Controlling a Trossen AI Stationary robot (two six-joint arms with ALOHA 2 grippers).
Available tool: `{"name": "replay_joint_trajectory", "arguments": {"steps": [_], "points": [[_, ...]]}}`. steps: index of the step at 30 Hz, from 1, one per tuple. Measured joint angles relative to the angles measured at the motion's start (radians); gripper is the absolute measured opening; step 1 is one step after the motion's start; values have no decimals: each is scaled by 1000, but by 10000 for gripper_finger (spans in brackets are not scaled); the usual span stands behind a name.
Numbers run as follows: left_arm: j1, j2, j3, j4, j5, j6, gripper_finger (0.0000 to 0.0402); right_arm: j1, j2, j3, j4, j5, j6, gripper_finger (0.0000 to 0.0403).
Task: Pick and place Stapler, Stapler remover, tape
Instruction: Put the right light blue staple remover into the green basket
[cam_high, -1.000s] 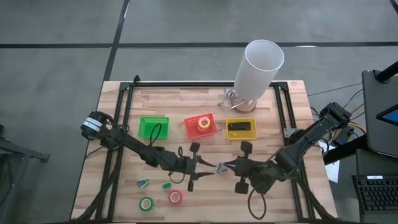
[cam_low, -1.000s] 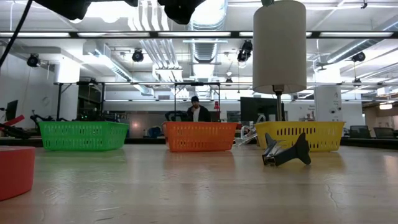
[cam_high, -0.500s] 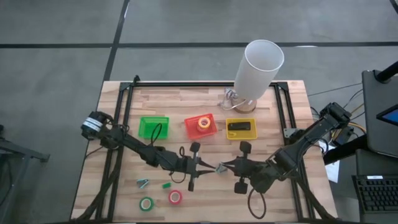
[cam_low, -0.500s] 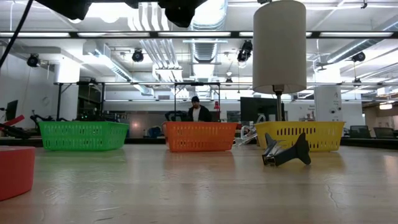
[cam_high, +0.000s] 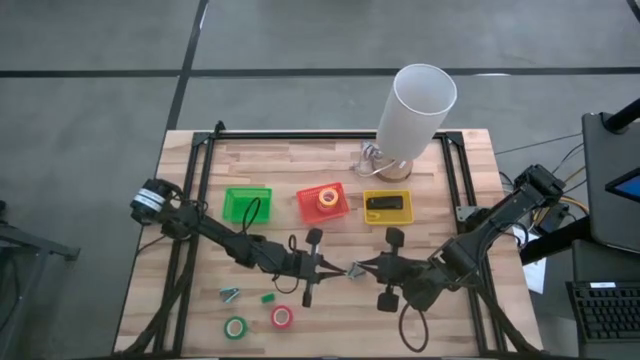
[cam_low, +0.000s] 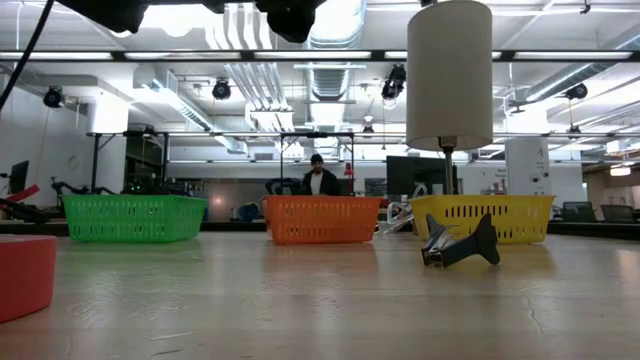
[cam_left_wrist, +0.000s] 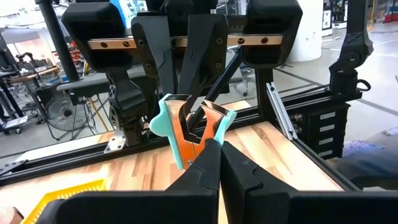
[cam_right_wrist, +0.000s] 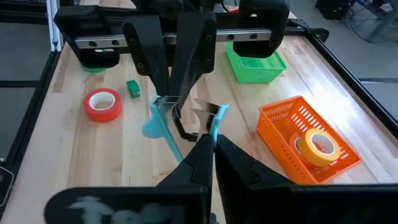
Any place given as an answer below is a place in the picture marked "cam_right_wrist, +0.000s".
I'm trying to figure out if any orange tape roll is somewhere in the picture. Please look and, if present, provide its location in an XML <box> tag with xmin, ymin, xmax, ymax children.
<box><xmin>289</xmin><ymin>132</ymin><xmax>323</xmax><ymax>164</ymax></box>

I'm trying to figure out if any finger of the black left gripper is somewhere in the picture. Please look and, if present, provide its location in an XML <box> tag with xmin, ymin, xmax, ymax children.
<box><xmin>122</xmin><ymin>14</ymin><xmax>171</xmax><ymax>97</ymax></box>
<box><xmin>169</xmin><ymin>11</ymin><xmax>218</xmax><ymax>110</ymax></box>

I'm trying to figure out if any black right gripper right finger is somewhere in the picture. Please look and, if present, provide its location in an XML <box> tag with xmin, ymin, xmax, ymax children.
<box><xmin>214</xmin><ymin>134</ymin><xmax>398</xmax><ymax>224</ymax></box>

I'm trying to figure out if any green tape roll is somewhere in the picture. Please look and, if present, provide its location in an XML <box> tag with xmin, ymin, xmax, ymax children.
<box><xmin>80</xmin><ymin>63</ymin><xmax>108</xmax><ymax>74</ymax></box>

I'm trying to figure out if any black corner bracket plate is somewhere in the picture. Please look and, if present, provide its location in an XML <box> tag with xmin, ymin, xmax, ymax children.
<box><xmin>287</xmin><ymin>17</ymin><xmax>330</xmax><ymax>44</ymax></box>

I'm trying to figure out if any red tape roll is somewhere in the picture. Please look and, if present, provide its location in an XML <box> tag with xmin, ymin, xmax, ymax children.
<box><xmin>83</xmin><ymin>87</ymin><xmax>123</xmax><ymax>123</ymax></box>

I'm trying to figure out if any green plastic basket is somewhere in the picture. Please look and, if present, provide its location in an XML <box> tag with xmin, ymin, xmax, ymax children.
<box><xmin>226</xmin><ymin>42</ymin><xmax>288</xmax><ymax>84</ymax></box>

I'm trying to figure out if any black cable bundle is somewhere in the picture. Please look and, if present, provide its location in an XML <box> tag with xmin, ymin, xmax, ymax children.
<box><xmin>340</xmin><ymin>0</ymin><xmax>398</xmax><ymax>44</ymax></box>

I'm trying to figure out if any silver aluminium post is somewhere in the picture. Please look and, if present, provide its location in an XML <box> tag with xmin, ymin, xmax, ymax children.
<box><xmin>45</xmin><ymin>0</ymin><xmax>64</xmax><ymax>52</ymax></box>

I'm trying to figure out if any black equipment box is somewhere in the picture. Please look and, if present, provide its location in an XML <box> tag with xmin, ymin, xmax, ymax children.
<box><xmin>315</xmin><ymin>0</ymin><xmax>351</xmax><ymax>20</ymax></box>

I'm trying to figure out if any small green block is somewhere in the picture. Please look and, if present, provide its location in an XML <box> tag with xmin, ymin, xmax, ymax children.
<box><xmin>126</xmin><ymin>79</ymin><xmax>141</xmax><ymax>99</ymax></box>

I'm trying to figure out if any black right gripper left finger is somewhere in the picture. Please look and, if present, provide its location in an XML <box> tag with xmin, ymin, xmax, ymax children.
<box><xmin>44</xmin><ymin>133</ymin><xmax>215</xmax><ymax>224</ymax></box>

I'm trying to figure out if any black table frame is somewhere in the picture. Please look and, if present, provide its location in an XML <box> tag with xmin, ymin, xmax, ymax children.
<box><xmin>0</xmin><ymin>18</ymin><xmax>398</xmax><ymax>218</ymax></box>

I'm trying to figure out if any yellow tape roll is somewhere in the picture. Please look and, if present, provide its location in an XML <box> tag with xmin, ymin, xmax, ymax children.
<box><xmin>297</xmin><ymin>128</ymin><xmax>341</xmax><ymax>167</ymax></box>

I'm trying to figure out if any orange plastic basket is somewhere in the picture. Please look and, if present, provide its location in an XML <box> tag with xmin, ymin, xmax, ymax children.
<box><xmin>256</xmin><ymin>95</ymin><xmax>363</xmax><ymax>186</ymax></box>

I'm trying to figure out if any teal staple remover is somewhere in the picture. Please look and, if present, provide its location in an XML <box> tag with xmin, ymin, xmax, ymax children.
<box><xmin>141</xmin><ymin>95</ymin><xmax>230</xmax><ymax>164</ymax></box>

